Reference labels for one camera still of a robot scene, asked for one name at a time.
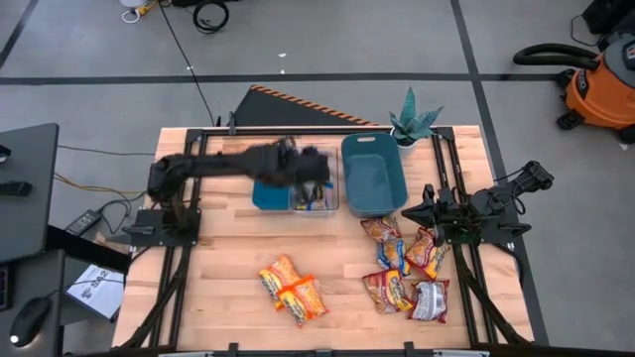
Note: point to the red orange Maruchan noodle pack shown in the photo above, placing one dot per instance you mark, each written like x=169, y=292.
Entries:
x=425, y=253

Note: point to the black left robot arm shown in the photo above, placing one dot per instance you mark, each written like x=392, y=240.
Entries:
x=208, y=166

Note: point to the orange yellow Maruchan noodle pack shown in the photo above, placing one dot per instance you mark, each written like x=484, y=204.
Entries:
x=305, y=301
x=279, y=275

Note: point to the orange shop vacuum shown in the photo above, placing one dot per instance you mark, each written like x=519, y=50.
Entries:
x=602, y=91

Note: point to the small blue container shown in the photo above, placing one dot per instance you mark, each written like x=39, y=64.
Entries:
x=270, y=197

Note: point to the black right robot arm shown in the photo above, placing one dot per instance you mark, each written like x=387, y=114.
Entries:
x=496, y=199

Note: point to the dark grey low desk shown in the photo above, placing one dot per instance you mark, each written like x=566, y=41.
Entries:
x=54, y=277

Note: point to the black ramp with orange stripes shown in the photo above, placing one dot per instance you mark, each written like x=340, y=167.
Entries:
x=278, y=110

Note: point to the black case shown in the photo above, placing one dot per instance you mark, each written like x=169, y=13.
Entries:
x=610, y=15

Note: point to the black power adapter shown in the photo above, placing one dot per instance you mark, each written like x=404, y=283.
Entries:
x=83, y=222

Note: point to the clear plastic bin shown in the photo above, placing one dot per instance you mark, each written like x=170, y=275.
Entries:
x=333, y=198

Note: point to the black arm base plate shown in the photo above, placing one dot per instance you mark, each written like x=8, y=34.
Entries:
x=149, y=229
x=511, y=230

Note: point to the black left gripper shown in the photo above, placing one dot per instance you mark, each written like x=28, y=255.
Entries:
x=303, y=166

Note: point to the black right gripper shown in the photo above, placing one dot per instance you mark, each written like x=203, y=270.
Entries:
x=444, y=210

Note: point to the white printed paper sheet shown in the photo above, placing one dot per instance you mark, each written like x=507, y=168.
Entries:
x=96, y=291

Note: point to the black computer mouse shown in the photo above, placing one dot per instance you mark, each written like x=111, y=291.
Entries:
x=29, y=322

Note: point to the black aluminium rig frame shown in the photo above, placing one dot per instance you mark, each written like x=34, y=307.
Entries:
x=297, y=131

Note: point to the artificial succulent in white pot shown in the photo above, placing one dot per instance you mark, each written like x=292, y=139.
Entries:
x=411, y=121

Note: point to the black device on desk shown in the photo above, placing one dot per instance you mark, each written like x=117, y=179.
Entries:
x=15, y=188

